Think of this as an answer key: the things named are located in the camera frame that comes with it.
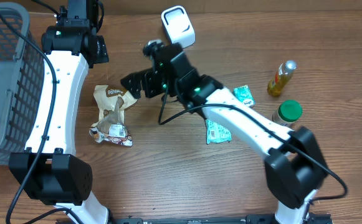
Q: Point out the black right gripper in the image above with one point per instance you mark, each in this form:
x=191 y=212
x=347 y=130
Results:
x=150 y=76

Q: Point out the brown snack package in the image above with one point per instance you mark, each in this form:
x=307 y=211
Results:
x=110 y=127

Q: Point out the teal white large packet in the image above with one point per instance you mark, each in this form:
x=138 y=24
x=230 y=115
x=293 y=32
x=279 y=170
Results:
x=216 y=133

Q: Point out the teal white small packet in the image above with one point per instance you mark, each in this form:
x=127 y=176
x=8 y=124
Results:
x=244 y=95

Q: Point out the yellow bottle with silver cap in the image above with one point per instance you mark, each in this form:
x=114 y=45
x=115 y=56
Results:
x=281 y=78

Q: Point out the green lid white jar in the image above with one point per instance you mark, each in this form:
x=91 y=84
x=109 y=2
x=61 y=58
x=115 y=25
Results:
x=287 y=113

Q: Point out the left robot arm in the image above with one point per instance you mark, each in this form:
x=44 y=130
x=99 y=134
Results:
x=48 y=169

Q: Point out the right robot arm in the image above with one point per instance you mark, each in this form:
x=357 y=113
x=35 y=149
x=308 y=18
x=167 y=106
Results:
x=294 y=164

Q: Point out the white barcode scanner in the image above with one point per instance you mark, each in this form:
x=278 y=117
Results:
x=178 y=26

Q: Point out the grey plastic shopping basket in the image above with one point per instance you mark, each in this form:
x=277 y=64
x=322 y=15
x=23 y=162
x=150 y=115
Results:
x=21 y=80

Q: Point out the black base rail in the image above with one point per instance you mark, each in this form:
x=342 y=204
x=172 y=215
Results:
x=249 y=219

